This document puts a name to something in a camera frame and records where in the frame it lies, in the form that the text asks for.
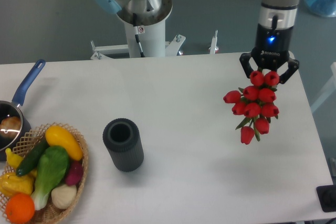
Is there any green bok choy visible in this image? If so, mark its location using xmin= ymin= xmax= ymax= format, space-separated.
xmin=31 ymin=146 xmax=69 ymax=211

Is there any white pedestal base frame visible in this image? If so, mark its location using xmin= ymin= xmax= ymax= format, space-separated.
xmin=90 ymin=29 xmax=220 ymax=60

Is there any woven wicker basket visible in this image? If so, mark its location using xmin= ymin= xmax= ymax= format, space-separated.
xmin=0 ymin=122 xmax=89 ymax=224

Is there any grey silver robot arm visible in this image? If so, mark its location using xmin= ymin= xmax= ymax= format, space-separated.
xmin=94 ymin=0 xmax=299 ymax=84

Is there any yellow bell pepper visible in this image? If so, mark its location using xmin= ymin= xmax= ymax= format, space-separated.
xmin=1 ymin=172 xmax=34 ymax=198

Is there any yellow squash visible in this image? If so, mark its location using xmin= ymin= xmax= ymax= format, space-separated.
xmin=45 ymin=125 xmax=83 ymax=161

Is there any dark grey ribbed vase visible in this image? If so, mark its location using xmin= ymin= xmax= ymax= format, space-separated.
xmin=102 ymin=118 xmax=144 ymax=172

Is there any black device at edge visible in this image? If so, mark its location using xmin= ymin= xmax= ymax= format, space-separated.
xmin=316 ymin=185 xmax=336 ymax=212

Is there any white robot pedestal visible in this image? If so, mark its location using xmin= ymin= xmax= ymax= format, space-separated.
xmin=117 ymin=0 xmax=172 ymax=58

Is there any black pedestal cable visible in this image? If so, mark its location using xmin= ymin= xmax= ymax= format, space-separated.
xmin=132 ymin=13 xmax=145 ymax=58

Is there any dark green cucumber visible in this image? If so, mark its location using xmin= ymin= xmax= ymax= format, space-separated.
xmin=16 ymin=139 xmax=49 ymax=177

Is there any red tulip bouquet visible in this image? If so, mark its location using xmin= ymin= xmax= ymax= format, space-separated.
xmin=223 ymin=69 xmax=280 ymax=145

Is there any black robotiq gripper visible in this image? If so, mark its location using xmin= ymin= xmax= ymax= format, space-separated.
xmin=239 ymin=24 xmax=299 ymax=84

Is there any orange fruit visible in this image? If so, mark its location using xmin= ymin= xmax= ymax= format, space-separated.
xmin=5 ymin=193 xmax=35 ymax=223

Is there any blue handled saucepan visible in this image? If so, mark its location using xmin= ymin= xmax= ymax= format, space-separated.
xmin=1 ymin=59 xmax=46 ymax=162

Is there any purple red radish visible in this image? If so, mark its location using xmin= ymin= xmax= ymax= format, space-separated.
xmin=64 ymin=161 xmax=83 ymax=186

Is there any small yellow banana pepper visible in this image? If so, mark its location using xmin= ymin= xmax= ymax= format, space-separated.
xmin=3 ymin=148 xmax=24 ymax=174

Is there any brown bread roll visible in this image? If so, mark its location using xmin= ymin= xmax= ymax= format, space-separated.
xmin=1 ymin=116 xmax=21 ymax=139

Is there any white garlic bulb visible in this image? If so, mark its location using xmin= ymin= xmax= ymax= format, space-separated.
xmin=51 ymin=184 xmax=77 ymax=209

